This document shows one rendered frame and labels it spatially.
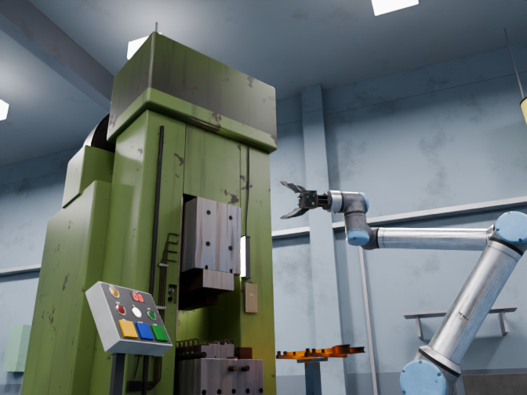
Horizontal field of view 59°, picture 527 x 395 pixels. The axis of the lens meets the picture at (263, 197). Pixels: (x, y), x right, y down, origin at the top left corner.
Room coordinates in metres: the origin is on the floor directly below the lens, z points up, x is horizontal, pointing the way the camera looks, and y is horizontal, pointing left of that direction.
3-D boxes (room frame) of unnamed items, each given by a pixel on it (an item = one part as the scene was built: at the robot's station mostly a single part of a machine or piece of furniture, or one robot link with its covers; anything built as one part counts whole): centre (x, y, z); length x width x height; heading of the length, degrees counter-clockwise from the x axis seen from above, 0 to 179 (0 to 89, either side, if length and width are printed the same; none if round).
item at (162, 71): (2.81, 0.46, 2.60); 0.99 x 0.60 x 0.60; 130
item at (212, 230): (2.67, 0.35, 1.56); 0.42 x 0.39 x 0.40; 40
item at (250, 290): (2.79, 0.09, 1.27); 0.09 x 0.02 x 0.17; 130
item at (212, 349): (2.65, 0.38, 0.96); 0.42 x 0.20 x 0.09; 40
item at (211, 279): (2.65, 0.38, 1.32); 0.42 x 0.20 x 0.10; 40
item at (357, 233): (1.84, -0.38, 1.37); 0.12 x 0.09 x 0.12; 152
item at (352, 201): (1.83, -0.37, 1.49); 0.12 x 0.09 x 0.10; 104
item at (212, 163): (2.79, 0.45, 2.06); 0.44 x 0.41 x 0.47; 40
